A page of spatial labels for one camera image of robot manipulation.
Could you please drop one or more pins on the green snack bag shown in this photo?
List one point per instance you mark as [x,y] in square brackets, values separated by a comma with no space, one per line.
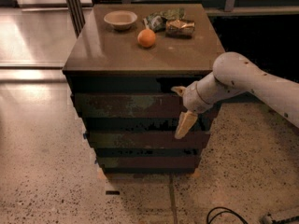
[157,21]

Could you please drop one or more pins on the brown shiny snack bag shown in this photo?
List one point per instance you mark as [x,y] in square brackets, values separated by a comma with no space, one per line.
[180,28]

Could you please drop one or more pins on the grey power strip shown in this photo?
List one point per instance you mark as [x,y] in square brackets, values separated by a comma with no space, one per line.
[290,216]

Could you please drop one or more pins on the orange fruit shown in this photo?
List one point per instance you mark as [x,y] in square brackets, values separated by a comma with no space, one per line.
[146,38]

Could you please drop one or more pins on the brown drawer cabinet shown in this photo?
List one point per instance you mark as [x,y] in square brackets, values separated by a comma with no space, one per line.
[106,61]

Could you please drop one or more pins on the brown drawer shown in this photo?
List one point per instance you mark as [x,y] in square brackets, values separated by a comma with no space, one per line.
[113,105]
[165,139]
[182,162]

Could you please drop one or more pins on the beige ceramic bowl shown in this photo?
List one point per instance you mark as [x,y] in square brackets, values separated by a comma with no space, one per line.
[120,20]

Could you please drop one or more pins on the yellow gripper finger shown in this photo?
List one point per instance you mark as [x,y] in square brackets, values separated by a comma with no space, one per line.
[179,90]
[185,122]

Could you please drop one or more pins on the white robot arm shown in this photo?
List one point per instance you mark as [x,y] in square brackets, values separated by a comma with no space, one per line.
[234,74]

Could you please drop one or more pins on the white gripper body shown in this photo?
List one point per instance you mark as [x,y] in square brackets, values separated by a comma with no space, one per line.
[192,99]

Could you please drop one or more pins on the black tape floor marker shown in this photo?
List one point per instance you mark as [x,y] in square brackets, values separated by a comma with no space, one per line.
[112,192]

